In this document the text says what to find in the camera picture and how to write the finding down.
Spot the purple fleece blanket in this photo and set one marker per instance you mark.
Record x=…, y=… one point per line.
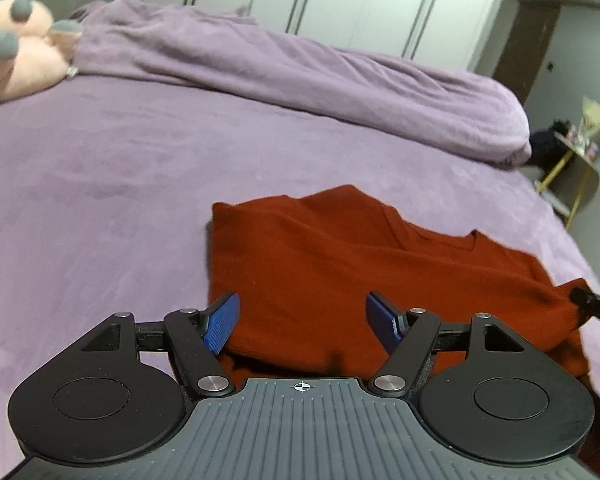
x=300, y=72

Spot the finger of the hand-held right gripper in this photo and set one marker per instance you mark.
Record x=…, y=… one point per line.
x=594, y=304

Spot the brown wooden door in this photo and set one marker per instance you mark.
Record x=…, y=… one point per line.
x=525, y=52

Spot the yellow-legged side table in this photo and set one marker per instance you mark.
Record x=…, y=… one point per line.
x=575, y=170

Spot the dark cloth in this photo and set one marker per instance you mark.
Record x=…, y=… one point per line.
x=547, y=147

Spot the cream wrapped bouquet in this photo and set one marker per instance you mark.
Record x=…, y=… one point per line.
x=594, y=120

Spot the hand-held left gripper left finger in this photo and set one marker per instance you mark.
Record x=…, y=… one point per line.
x=223, y=322

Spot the purple bed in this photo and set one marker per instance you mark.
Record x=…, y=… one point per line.
x=105, y=200

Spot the red knit sweater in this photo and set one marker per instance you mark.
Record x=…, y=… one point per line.
x=340, y=280

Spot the pink plush toy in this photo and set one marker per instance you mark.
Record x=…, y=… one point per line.
x=15, y=55

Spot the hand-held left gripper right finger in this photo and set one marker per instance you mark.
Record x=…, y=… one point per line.
x=380, y=321

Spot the white wardrobe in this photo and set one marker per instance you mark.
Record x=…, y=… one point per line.
x=330, y=2

